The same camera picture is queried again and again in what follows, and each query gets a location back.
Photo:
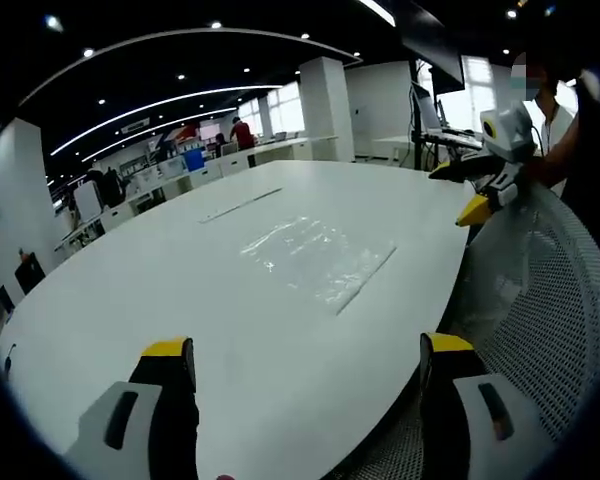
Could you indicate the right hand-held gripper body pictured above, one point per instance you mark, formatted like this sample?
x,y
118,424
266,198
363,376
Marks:
x,y
510,135

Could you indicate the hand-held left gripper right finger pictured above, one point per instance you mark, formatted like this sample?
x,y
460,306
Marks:
x,y
455,430

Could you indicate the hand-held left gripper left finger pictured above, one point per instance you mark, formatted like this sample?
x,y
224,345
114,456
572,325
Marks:
x,y
145,430

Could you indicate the clear food packaging bag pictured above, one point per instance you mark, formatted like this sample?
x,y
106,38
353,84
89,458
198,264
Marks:
x,y
320,260

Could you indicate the person's torso in white shirt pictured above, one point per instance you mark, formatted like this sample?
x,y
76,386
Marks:
x,y
560,120

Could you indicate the open laptop on stand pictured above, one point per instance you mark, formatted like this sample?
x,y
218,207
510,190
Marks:
x,y
430,117

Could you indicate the black hanging screen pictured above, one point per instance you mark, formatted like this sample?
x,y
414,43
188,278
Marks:
x,y
432,50

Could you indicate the white mesh chair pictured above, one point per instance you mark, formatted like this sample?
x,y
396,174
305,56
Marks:
x,y
545,310

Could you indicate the white square pillar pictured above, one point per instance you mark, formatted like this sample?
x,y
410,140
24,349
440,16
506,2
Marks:
x,y
326,107

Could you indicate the black office chair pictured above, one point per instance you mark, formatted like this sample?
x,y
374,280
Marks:
x,y
29,276

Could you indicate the row of white desks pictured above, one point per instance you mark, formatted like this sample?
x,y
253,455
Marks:
x,y
220,167

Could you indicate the blue storage box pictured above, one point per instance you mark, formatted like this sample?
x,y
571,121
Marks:
x,y
193,160

